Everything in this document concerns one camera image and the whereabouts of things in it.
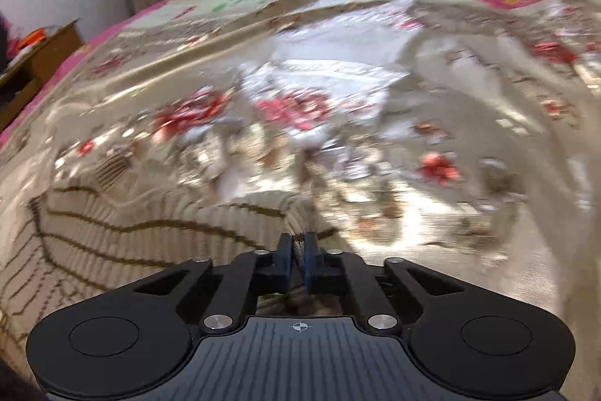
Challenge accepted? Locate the shiny floral satin bedspread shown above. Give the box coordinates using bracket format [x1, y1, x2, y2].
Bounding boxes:
[0, 0, 601, 401]

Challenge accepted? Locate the orange object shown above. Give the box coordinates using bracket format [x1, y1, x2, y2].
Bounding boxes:
[16, 27, 48, 49]

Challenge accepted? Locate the beige striped knit sweater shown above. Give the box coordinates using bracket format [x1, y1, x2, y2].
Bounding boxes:
[0, 185, 339, 355]

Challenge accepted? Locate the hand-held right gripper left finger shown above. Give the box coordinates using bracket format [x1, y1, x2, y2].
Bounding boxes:
[134, 233, 294, 333]

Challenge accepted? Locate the wooden nightstand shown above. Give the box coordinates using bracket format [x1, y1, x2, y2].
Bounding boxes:
[0, 20, 85, 132]

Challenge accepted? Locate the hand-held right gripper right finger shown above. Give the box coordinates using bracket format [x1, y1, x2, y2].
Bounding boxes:
[303, 232, 465, 331]

